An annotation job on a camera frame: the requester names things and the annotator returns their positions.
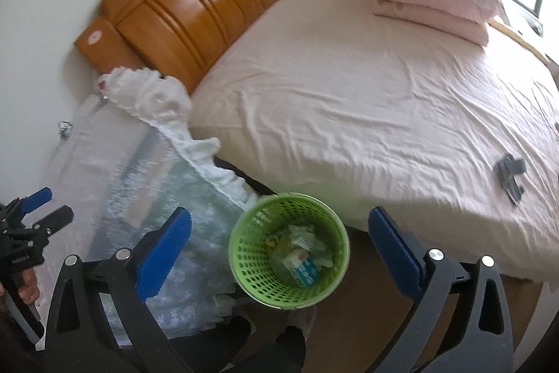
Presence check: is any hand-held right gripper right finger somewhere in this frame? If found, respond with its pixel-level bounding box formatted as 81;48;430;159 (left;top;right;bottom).
368;206;516;373

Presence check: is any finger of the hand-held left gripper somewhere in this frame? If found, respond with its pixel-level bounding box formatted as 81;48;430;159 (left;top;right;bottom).
0;187;54;222
9;205;74;245

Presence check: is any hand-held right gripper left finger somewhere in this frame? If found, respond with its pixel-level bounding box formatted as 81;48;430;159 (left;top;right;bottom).
44;206;195;373

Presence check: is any green plastic basket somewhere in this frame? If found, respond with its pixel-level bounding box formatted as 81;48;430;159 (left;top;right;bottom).
228;192;350;309

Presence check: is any small green white carton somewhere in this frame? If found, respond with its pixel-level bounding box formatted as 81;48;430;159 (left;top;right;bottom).
286;224;317;249

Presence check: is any blue white milk carton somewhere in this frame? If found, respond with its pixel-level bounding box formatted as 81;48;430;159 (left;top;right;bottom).
282;248;321;288

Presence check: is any person's left hand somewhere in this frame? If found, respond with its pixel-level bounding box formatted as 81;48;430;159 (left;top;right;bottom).
17;268;41;306

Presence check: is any white lace tablecloth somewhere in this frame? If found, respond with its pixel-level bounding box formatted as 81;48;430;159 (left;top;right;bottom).
37;67;280;339

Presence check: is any grey plastic clip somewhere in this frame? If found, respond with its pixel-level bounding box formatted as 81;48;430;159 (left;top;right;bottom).
495;155;526;205

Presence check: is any bed with pink sheet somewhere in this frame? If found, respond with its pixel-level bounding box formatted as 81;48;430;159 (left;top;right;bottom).
190;0;559;290

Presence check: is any wooden headboard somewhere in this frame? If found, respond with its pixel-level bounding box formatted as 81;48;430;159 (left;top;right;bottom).
73;0;306;94

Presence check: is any wooden bed side rail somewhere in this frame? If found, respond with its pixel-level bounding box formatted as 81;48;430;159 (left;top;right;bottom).
487;18;552;64

